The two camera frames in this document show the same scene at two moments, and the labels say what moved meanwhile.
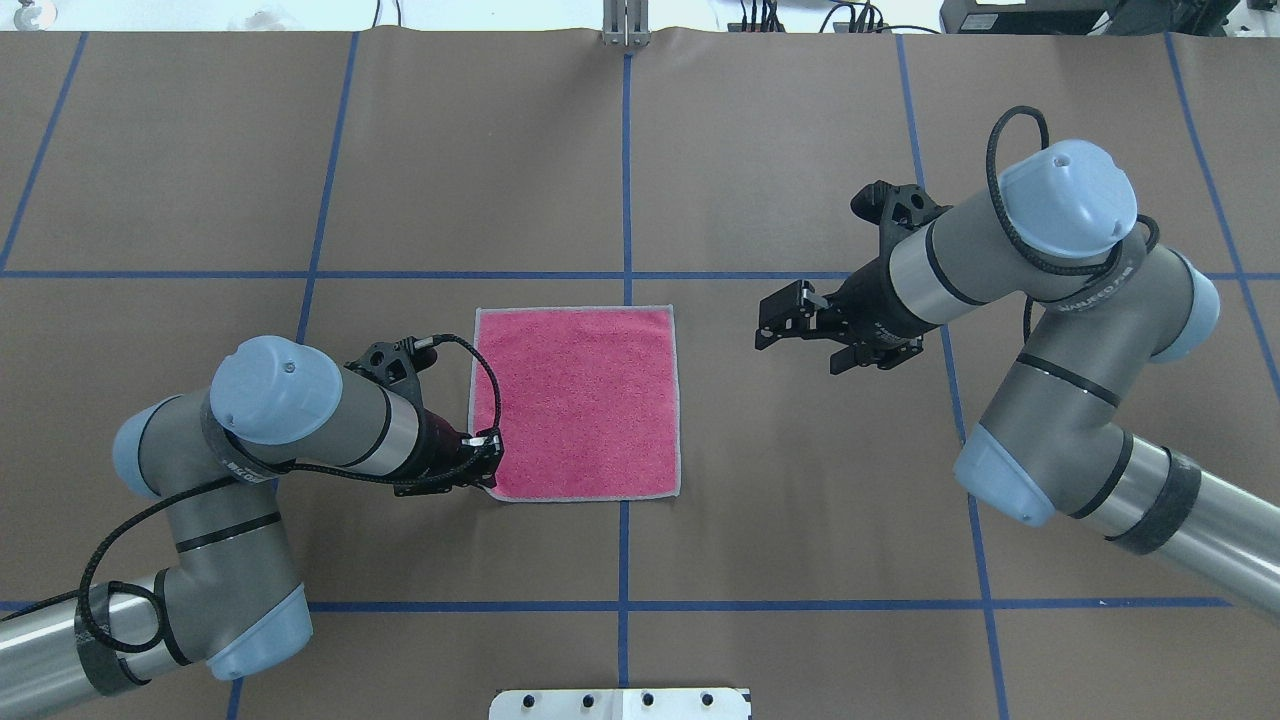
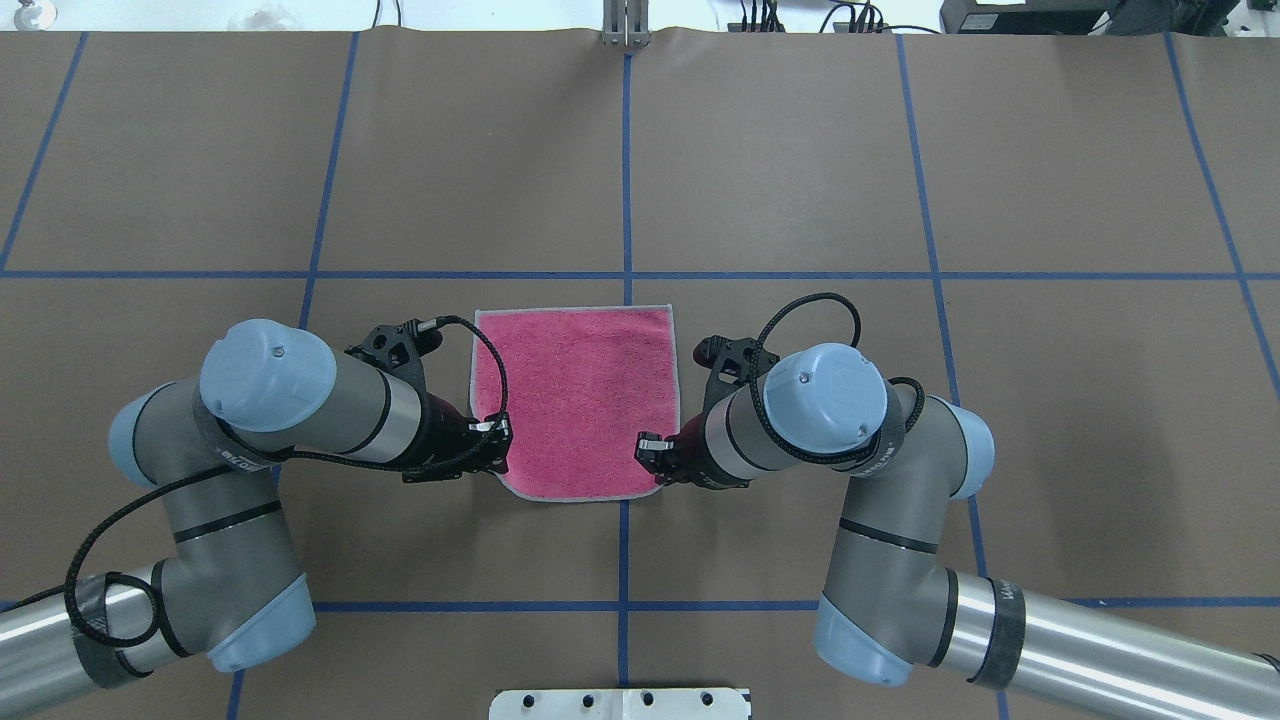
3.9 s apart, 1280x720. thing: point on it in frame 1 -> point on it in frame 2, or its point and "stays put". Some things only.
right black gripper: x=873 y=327 -> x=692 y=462
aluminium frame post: x=626 y=23 stays put
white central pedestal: x=621 y=704 stays put
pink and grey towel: x=590 y=406 stays put
